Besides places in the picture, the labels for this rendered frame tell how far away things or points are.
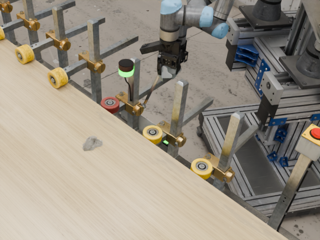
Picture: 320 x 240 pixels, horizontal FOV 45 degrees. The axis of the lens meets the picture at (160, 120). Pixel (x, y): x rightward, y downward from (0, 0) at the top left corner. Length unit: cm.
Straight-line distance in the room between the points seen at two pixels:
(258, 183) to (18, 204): 146
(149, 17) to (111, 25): 43
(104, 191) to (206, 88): 208
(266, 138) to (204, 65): 134
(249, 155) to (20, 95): 144
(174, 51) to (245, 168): 113
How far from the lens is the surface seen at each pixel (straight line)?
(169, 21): 147
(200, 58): 364
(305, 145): 124
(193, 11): 147
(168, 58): 155
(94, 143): 151
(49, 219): 134
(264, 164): 251
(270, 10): 215
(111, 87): 322
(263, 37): 220
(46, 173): 145
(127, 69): 155
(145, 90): 183
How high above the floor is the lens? 201
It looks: 43 degrees down
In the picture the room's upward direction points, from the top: 6 degrees clockwise
